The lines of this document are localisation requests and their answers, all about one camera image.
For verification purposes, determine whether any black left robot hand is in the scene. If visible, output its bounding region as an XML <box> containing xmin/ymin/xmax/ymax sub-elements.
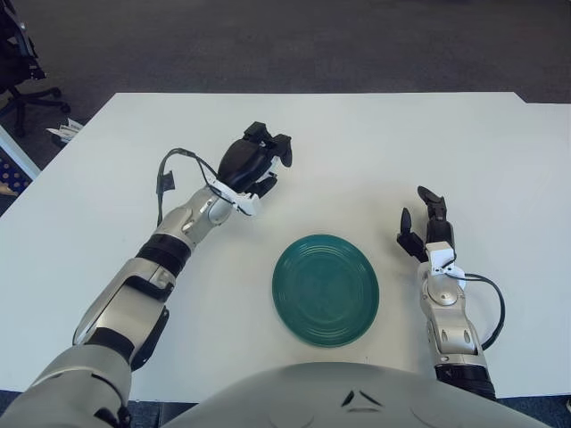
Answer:
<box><xmin>216</xmin><ymin>120</ymin><xmax>294</xmax><ymax>200</ymax></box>

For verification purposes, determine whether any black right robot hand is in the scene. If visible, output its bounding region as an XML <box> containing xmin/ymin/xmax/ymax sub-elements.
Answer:
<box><xmin>395</xmin><ymin>185</ymin><xmax>456</xmax><ymax>263</ymax></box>

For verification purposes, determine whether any green ribbed plate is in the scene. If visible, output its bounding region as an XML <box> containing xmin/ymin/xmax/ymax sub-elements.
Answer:
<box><xmin>271</xmin><ymin>234</ymin><xmax>381</xmax><ymax>349</ymax></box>

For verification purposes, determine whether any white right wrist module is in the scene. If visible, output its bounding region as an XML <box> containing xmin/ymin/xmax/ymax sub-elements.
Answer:
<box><xmin>425</xmin><ymin>242</ymin><xmax>468</xmax><ymax>281</ymax></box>

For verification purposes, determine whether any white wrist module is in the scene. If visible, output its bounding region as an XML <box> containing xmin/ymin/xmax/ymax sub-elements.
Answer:
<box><xmin>209</xmin><ymin>180</ymin><xmax>263</xmax><ymax>218</ymax></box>
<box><xmin>425</xmin><ymin>242</ymin><xmax>468</xmax><ymax>281</ymax></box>

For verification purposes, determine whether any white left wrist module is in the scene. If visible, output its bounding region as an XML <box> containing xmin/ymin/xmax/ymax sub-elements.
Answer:
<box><xmin>209</xmin><ymin>180</ymin><xmax>263</xmax><ymax>218</ymax></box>

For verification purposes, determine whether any white paper scrap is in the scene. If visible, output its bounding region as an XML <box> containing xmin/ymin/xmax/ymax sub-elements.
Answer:
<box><xmin>46</xmin><ymin>119</ymin><xmax>85</xmax><ymax>144</ymax></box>

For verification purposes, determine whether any grey robot torso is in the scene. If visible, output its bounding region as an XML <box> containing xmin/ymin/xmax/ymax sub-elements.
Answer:
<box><xmin>160</xmin><ymin>361</ymin><xmax>571</xmax><ymax>428</ymax></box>

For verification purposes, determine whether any blue perforated panel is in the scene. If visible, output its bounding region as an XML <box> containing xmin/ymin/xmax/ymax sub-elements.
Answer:
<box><xmin>0</xmin><ymin>146</ymin><xmax>35</xmax><ymax>197</ymax></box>

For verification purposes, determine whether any black office chair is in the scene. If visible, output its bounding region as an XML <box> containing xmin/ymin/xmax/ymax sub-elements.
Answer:
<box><xmin>0</xmin><ymin>0</ymin><xmax>71</xmax><ymax>137</ymax></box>

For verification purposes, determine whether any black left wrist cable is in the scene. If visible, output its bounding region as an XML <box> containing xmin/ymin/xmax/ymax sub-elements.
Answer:
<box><xmin>155</xmin><ymin>147</ymin><xmax>224</xmax><ymax>228</ymax></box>

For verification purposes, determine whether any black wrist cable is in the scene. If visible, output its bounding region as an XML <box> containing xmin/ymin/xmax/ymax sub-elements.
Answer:
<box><xmin>155</xmin><ymin>147</ymin><xmax>224</xmax><ymax>228</ymax></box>
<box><xmin>461</xmin><ymin>274</ymin><xmax>507</xmax><ymax>351</ymax></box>

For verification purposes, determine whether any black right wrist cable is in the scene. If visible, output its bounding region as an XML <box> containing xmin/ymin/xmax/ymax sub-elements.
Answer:
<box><xmin>461</xmin><ymin>274</ymin><xmax>507</xmax><ymax>351</ymax></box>

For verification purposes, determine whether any white furniture frame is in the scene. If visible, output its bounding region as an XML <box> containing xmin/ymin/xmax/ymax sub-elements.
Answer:
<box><xmin>0</xmin><ymin>124</ymin><xmax>42</xmax><ymax>179</ymax></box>

